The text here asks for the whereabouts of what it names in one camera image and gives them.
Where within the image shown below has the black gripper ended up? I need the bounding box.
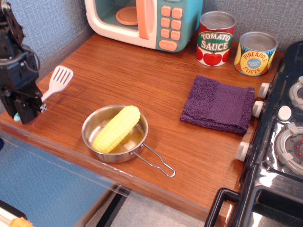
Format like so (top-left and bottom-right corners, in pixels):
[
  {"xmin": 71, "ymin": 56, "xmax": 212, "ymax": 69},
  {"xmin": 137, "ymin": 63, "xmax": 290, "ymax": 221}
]
[{"xmin": 0, "ymin": 44, "xmax": 47, "ymax": 124}]

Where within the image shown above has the white spatula with teal handle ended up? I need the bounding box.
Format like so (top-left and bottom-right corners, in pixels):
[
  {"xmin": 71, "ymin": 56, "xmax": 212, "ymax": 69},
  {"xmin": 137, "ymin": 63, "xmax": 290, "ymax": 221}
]
[{"xmin": 13, "ymin": 65, "xmax": 74, "ymax": 122}]

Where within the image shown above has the white stove knob bottom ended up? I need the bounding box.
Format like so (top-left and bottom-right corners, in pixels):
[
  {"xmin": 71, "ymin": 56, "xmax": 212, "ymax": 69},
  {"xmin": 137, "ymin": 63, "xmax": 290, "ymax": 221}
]
[{"xmin": 236, "ymin": 141, "xmax": 250, "ymax": 162}]

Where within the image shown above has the white stove knob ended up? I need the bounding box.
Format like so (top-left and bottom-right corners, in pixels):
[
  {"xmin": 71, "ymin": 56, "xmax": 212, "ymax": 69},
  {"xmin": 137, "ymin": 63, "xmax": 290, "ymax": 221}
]
[
  {"xmin": 258, "ymin": 83, "xmax": 270, "ymax": 99},
  {"xmin": 236, "ymin": 141, "xmax": 250, "ymax": 162},
  {"xmin": 252, "ymin": 101, "xmax": 264, "ymax": 118}
]

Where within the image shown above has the yellow toy corn cob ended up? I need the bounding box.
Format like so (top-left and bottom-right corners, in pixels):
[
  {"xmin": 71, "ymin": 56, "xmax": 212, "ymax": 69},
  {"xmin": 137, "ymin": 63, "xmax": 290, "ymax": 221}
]
[{"xmin": 92, "ymin": 105, "xmax": 141, "ymax": 153}]

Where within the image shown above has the small steel saucepan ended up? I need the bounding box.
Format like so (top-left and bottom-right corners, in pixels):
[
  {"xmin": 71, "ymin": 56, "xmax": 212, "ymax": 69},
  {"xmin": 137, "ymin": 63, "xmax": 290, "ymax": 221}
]
[{"xmin": 81, "ymin": 105, "xmax": 176, "ymax": 178}]

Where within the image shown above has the orange object at bottom left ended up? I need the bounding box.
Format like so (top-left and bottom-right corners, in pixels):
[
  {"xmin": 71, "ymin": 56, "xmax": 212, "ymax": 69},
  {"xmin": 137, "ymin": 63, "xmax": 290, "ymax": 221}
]
[{"xmin": 9, "ymin": 217, "xmax": 33, "ymax": 227}]

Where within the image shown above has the teal toy microwave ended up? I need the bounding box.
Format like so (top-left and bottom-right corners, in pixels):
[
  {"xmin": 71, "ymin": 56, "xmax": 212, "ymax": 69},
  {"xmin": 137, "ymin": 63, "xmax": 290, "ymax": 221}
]
[{"xmin": 85, "ymin": 0, "xmax": 203, "ymax": 52}]

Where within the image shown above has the tomato sauce can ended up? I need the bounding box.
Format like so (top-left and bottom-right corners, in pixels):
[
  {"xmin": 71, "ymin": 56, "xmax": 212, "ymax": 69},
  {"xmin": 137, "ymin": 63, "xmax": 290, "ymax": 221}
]
[{"xmin": 196, "ymin": 11, "xmax": 236, "ymax": 67}]

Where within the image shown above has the purple folded towel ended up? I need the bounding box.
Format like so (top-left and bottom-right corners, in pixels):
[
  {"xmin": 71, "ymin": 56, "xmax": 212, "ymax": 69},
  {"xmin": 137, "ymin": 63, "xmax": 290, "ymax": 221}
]
[{"xmin": 180, "ymin": 75, "xmax": 255, "ymax": 135}]

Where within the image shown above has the white stove knob middle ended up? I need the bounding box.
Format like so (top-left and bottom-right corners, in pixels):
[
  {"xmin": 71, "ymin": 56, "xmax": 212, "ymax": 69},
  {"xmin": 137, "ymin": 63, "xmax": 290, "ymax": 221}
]
[{"xmin": 252, "ymin": 101, "xmax": 264, "ymax": 118}]

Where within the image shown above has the pineapple slices can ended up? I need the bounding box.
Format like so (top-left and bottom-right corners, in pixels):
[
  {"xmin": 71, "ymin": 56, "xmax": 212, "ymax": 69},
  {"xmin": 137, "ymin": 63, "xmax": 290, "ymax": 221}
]
[{"xmin": 234, "ymin": 31, "xmax": 278, "ymax": 77}]

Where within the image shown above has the white stove knob top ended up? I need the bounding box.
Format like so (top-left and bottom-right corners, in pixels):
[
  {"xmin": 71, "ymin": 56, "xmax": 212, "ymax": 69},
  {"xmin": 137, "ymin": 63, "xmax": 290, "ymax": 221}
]
[{"xmin": 258, "ymin": 83, "xmax": 270, "ymax": 99}]

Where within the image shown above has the black toy stove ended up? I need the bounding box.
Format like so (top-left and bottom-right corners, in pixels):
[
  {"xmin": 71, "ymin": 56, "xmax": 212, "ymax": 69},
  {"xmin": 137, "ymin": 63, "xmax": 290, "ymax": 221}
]
[{"xmin": 205, "ymin": 41, "xmax": 303, "ymax": 227}]

